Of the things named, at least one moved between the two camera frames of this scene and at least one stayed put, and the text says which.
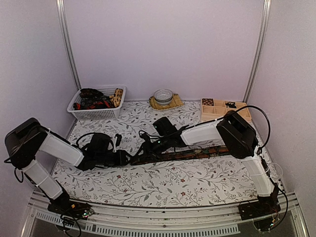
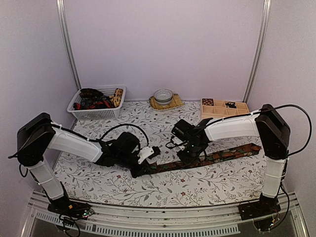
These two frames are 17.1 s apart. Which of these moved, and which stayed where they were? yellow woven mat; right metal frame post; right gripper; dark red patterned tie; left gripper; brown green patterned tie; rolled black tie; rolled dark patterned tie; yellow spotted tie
Moved: brown green patterned tie; right gripper; left gripper
Stayed: yellow spotted tie; dark red patterned tie; rolled black tie; right metal frame post; rolled dark patterned tie; yellow woven mat
